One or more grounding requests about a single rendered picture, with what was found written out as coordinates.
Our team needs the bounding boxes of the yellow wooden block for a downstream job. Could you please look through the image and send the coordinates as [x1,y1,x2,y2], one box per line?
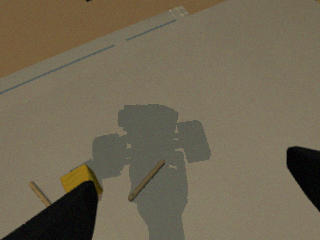
[60,164,103,196]

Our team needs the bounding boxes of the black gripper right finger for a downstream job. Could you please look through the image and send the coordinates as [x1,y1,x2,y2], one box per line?
[286,146,320,212]

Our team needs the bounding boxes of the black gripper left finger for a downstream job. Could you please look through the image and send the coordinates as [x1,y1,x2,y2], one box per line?
[1,180,98,240]

